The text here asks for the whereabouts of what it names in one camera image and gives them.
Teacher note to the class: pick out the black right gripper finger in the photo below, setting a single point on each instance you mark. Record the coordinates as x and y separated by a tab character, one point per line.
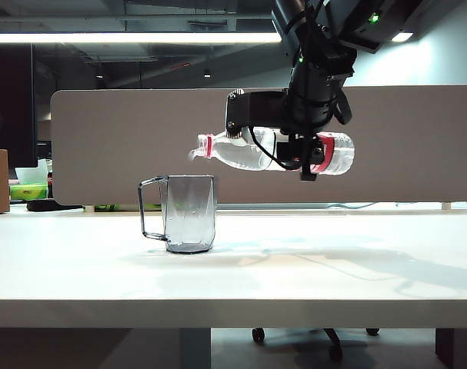
309	177

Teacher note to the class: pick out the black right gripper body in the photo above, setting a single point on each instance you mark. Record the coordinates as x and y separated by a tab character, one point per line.
291	151

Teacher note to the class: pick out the clear water bottle red label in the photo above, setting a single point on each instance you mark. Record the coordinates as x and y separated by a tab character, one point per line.
241	153

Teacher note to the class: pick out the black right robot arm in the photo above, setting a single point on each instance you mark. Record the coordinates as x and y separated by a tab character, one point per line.
314	88

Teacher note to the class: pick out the transparent grey faceted mug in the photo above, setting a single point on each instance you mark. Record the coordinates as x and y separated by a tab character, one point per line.
191	215

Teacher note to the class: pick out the cola bottle with red label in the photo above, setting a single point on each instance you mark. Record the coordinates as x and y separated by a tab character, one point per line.
50	180

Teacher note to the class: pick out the black office chair base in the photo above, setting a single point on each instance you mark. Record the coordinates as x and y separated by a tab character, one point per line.
333	338

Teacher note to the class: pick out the grey desk divider panel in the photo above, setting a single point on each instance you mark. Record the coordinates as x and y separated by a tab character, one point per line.
121	134

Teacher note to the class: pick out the green plastic packaging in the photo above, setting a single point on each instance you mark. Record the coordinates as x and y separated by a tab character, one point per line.
114	207

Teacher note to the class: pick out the long ceiling light strip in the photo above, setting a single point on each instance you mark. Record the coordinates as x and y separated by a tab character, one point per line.
133	37

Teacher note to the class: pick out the grey table leg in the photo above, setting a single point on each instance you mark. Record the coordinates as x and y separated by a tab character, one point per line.
444	348
194	348

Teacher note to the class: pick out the green tissue box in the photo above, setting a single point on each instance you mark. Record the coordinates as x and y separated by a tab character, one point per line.
29	190

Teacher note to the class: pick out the black computer monitor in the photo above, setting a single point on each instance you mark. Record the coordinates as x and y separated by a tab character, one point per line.
10	107

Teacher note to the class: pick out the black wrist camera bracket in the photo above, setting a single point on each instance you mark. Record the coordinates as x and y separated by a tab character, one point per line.
256	107

